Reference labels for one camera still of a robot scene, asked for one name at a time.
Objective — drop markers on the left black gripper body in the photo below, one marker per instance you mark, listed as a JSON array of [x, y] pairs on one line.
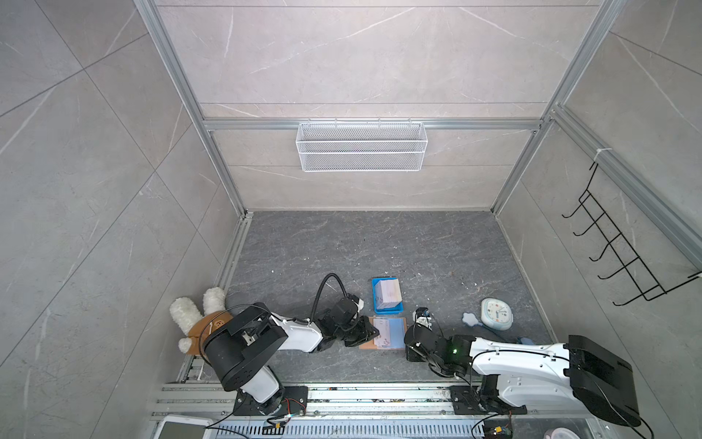
[[340, 336]]

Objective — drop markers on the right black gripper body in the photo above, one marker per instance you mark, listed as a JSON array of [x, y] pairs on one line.
[[412, 356]]

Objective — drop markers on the tan leather card holder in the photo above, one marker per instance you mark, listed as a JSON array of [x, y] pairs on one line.
[[384, 333]]

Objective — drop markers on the blue plastic card tray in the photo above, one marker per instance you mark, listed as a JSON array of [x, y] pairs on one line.
[[393, 311]]

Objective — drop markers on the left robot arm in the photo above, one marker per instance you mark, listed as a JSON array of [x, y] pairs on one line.
[[240, 347]]

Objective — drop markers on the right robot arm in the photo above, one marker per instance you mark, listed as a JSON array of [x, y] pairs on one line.
[[506, 378]]

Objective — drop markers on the small blue grey toy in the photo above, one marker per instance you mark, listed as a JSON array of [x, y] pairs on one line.
[[470, 320]]

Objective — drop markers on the white round alarm clock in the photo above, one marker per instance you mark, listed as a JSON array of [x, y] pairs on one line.
[[496, 314]]

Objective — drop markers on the white teddy bear brown shirt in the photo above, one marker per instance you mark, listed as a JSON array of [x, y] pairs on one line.
[[198, 326]]

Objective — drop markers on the white tablet device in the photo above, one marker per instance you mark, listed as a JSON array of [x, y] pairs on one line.
[[184, 427]]

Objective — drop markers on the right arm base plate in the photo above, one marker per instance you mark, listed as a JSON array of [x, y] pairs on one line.
[[466, 400]]

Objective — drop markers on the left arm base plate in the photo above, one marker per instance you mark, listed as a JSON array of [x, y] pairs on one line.
[[289, 400]]

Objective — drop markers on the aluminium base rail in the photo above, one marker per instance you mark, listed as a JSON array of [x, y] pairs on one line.
[[320, 399]]

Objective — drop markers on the white wire mesh basket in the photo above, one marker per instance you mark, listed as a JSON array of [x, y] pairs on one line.
[[361, 147]]

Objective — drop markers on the black wire hook rack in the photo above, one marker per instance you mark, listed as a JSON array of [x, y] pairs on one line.
[[629, 262]]

